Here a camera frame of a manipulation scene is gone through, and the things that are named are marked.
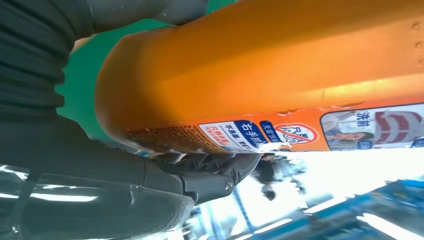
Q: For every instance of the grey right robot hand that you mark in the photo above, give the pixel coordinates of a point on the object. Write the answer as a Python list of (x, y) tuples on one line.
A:
[(82, 198)]

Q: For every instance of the black remote controller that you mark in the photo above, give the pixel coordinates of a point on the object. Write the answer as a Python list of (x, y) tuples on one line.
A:
[(268, 172)]

